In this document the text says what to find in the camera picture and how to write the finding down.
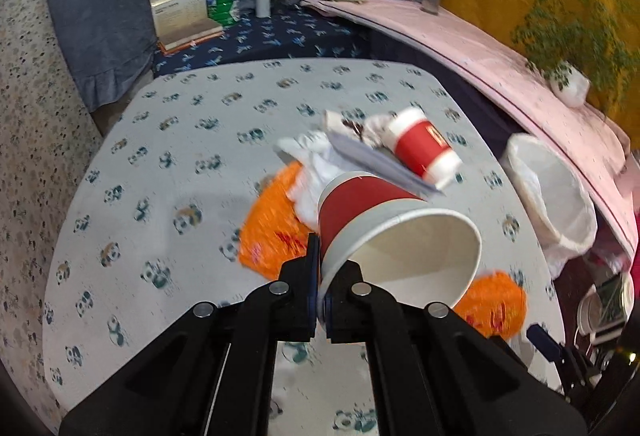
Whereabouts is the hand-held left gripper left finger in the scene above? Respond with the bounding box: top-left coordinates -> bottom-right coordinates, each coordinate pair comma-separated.
59,233 -> 321,436

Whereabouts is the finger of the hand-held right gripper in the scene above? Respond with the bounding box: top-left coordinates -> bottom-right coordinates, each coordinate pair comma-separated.
526,323 -> 566,364

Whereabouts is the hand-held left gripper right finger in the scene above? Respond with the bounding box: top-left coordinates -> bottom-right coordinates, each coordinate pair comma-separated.
322,262 -> 586,436

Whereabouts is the bin with white liner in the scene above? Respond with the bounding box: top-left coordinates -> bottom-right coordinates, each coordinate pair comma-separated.
502,133 -> 598,277

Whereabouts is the white pouch brown drawstring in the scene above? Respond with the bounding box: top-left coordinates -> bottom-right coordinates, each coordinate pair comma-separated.
361,115 -> 398,149

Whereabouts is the red paper cup white lid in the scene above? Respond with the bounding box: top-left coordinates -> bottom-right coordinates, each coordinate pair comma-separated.
383,106 -> 463,183

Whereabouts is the white round dish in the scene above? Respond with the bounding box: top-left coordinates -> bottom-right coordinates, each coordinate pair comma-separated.
577,286 -> 607,334

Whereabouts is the orange plastic wrapper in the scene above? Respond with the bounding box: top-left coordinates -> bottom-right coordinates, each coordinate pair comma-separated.
452,270 -> 528,339
237,164 -> 321,281

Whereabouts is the crumpled white tissue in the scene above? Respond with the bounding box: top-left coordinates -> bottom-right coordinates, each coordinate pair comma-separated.
277,131 -> 351,227

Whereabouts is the grey paper sheet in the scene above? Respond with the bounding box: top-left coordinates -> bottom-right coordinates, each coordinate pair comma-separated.
327,131 -> 446,197

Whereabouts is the panda print tablecloth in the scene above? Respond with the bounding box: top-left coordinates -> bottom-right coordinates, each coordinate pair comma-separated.
42,58 -> 566,436

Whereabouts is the navy printed cloth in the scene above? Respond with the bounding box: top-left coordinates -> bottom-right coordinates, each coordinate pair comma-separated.
152,6 -> 371,76

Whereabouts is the dark purple cloth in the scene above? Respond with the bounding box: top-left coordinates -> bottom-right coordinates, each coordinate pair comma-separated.
367,26 -> 516,161

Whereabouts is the green plant in white pot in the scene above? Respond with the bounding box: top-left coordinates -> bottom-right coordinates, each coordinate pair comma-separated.
500,0 -> 640,109

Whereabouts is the pink cloth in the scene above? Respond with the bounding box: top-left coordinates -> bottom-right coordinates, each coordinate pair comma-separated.
300,0 -> 640,257

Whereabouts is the green tissue pack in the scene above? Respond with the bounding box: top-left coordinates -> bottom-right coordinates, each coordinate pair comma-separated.
204,0 -> 242,27

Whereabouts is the beige gift box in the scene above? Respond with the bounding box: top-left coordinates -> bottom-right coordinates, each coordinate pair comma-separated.
149,0 -> 224,54

